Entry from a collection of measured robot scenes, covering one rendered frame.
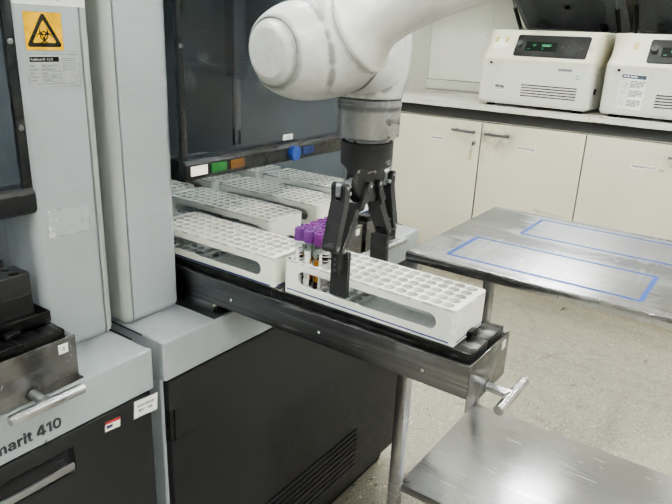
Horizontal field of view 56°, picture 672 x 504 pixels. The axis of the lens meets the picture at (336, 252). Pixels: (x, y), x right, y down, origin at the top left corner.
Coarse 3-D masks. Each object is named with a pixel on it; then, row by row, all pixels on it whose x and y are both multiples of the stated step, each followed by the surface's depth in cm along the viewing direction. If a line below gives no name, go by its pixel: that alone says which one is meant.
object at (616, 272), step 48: (432, 240) 126; (480, 240) 128; (528, 240) 129; (576, 240) 130; (624, 240) 132; (528, 288) 107; (576, 288) 105; (624, 288) 106; (480, 432) 157; (528, 432) 158; (432, 480) 139; (480, 480) 140; (528, 480) 140; (576, 480) 141; (624, 480) 142
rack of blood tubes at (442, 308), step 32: (352, 256) 102; (320, 288) 98; (352, 288) 98; (384, 288) 89; (416, 288) 89; (448, 288) 90; (480, 288) 90; (384, 320) 90; (416, 320) 92; (448, 320) 83; (480, 320) 90
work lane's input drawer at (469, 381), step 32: (192, 288) 110; (224, 288) 105; (256, 288) 102; (288, 320) 98; (320, 320) 94; (352, 320) 92; (352, 352) 92; (384, 352) 89; (416, 352) 85; (448, 352) 84; (480, 352) 84; (448, 384) 84; (480, 384) 86
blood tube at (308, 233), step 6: (306, 234) 94; (312, 234) 94; (306, 240) 95; (312, 240) 95; (306, 246) 95; (312, 246) 96; (306, 252) 96; (312, 252) 96; (306, 258) 96; (306, 276) 97; (306, 282) 98
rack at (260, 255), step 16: (176, 224) 114; (192, 224) 115; (208, 224) 115; (224, 224) 116; (240, 224) 116; (176, 240) 117; (192, 240) 110; (208, 240) 107; (224, 240) 108; (240, 240) 107; (256, 240) 108; (272, 240) 108; (288, 240) 109; (192, 256) 111; (208, 256) 114; (224, 256) 116; (240, 256) 116; (256, 256) 101; (272, 256) 100; (288, 256) 102; (240, 272) 105; (256, 272) 109; (272, 272) 100
